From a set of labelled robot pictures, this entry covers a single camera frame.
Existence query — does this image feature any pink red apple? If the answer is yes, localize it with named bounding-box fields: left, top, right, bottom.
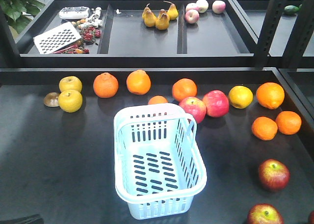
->
left=202, top=90, right=229, bottom=118
left=179, top=97, right=207, bottom=124

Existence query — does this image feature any light blue plastic basket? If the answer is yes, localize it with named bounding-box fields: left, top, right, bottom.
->
left=114, top=103, right=207, bottom=220

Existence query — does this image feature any small orange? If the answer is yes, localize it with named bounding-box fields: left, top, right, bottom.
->
left=251, top=116, right=278, bottom=141
left=148, top=96, right=168, bottom=104
left=275, top=111, right=302, bottom=135

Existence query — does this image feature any pink red apple left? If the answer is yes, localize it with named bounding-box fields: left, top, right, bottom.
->
left=179, top=97, right=207, bottom=124

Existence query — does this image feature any white perforated grater board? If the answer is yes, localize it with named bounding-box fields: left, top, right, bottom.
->
left=33, top=22, right=81, bottom=54

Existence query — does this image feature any pink peach apple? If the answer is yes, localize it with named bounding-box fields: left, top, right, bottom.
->
left=196, top=0, right=209, bottom=13
left=184, top=9, right=199, bottom=24
left=212, top=0, right=226, bottom=14

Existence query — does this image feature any small orange centre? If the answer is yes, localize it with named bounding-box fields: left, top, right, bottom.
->
left=148, top=96, right=168, bottom=104

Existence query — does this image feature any white electronic scale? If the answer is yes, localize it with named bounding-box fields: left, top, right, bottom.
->
left=59, top=6, right=90, bottom=20

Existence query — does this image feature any pile of cherry tomatoes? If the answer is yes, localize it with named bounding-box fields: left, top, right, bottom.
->
left=53, top=19, right=102, bottom=54

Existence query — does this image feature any small orange right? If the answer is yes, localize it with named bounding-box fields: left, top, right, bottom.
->
left=275, top=111, right=302, bottom=135

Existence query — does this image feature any yellow apple front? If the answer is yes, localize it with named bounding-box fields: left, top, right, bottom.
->
left=58, top=89, right=83, bottom=113

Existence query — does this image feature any green potted plant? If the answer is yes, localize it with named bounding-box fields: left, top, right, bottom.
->
left=0, top=0, right=45, bottom=33

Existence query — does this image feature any orange behind apples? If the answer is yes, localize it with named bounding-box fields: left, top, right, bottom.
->
left=172, top=78, right=197, bottom=102

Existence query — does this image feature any black rear display shelf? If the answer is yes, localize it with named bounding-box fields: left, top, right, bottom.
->
left=16, top=0, right=257, bottom=69

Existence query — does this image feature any black wood produce display table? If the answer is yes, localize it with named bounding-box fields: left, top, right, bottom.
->
left=0, top=68, right=314, bottom=224

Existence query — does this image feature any red apple middle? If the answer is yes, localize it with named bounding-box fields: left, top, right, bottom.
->
left=258, top=159, right=290, bottom=192

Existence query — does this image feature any black upright shelf post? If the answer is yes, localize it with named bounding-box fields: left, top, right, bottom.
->
left=253, top=0, right=287, bottom=69
left=281, top=0, right=314, bottom=69

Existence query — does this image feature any large orange right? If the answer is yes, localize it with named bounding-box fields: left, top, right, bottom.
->
left=256, top=82, right=285, bottom=110

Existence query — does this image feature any orange back left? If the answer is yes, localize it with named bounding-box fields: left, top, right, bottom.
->
left=93, top=73, right=119, bottom=98

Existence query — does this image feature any yellow orange fruit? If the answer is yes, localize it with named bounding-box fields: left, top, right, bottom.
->
left=228, top=85, right=253, bottom=109

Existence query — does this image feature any red apple front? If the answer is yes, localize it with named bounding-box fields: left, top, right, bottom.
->
left=247, top=203, right=285, bottom=224

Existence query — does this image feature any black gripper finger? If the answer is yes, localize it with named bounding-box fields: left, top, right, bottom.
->
left=0, top=214, right=44, bottom=224

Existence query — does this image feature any brown half fruit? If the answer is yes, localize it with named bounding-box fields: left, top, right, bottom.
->
left=43, top=92, right=59, bottom=107

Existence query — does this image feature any yellow apple back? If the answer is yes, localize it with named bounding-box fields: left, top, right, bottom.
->
left=59, top=76, right=82, bottom=92

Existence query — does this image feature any yellow apple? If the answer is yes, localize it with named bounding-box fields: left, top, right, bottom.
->
left=58, top=89, right=83, bottom=113
left=59, top=76, right=82, bottom=92

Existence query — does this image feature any green avocado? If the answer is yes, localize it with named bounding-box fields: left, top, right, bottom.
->
left=284, top=5, right=299, bottom=16

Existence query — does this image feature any brown pear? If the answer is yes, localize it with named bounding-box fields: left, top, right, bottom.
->
left=142, top=3, right=150, bottom=20
left=155, top=13, right=169, bottom=30
left=164, top=0, right=179, bottom=21
left=144, top=10, right=157, bottom=27

